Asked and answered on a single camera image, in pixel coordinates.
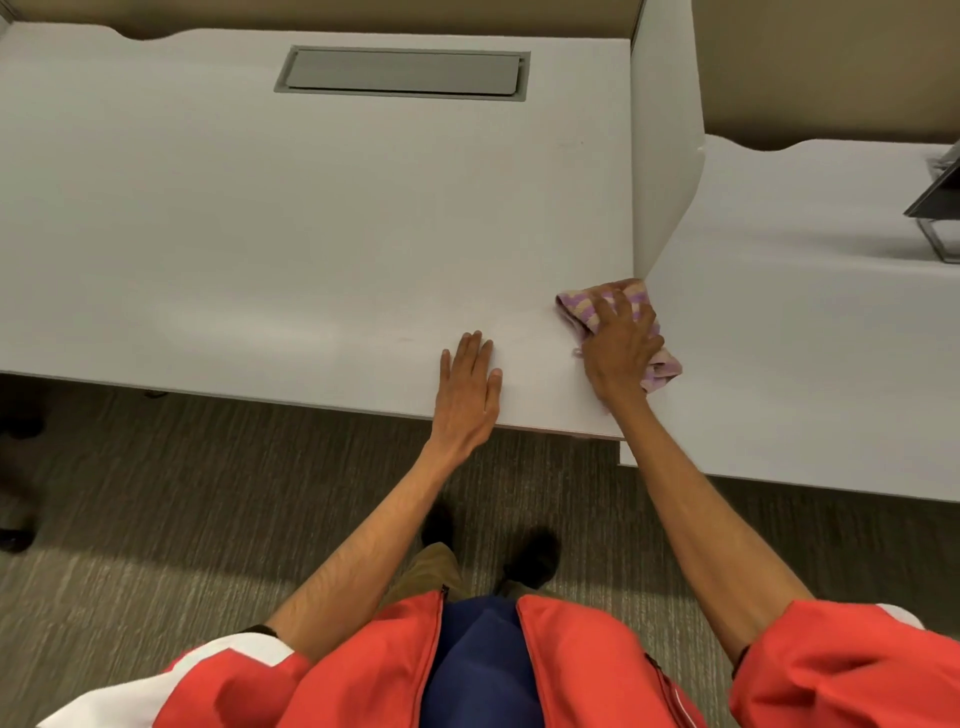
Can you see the person's left hand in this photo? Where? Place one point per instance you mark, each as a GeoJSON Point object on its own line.
{"type": "Point", "coordinates": [465, 405]}

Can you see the person's right hand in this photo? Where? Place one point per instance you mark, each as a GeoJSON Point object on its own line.
{"type": "Point", "coordinates": [619, 360]}

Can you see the pink striped cloth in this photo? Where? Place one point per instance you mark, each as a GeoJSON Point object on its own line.
{"type": "Point", "coordinates": [574, 306]}

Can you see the person's right forearm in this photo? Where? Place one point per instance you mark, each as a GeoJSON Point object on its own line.
{"type": "Point", "coordinates": [712, 540]}

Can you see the person's left forearm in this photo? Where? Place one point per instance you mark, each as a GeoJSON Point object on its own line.
{"type": "Point", "coordinates": [367, 555]}

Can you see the black shoe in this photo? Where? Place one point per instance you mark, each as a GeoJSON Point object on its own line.
{"type": "Point", "coordinates": [534, 559]}
{"type": "Point", "coordinates": [438, 525]}

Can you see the neighbouring white desk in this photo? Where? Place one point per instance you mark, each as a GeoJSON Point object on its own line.
{"type": "Point", "coordinates": [787, 337]}

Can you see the khaki trousers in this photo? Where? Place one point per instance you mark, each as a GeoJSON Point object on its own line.
{"type": "Point", "coordinates": [427, 574]}

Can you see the white desk divider panel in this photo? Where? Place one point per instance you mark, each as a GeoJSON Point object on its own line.
{"type": "Point", "coordinates": [664, 150]}

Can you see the navy blue shirt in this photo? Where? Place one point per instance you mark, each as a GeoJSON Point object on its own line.
{"type": "Point", "coordinates": [480, 667]}

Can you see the red and white jacket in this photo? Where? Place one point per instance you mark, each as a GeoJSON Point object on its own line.
{"type": "Point", "coordinates": [360, 675]}

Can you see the grey monitor stand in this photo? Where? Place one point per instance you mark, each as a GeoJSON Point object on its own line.
{"type": "Point", "coordinates": [946, 247]}

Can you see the beige partition panel with sign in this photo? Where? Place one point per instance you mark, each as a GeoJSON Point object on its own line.
{"type": "Point", "coordinates": [825, 67]}

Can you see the black monitor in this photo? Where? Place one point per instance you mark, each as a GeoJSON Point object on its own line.
{"type": "Point", "coordinates": [941, 195]}

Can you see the wide beige partition panel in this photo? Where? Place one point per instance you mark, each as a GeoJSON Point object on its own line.
{"type": "Point", "coordinates": [337, 11]}

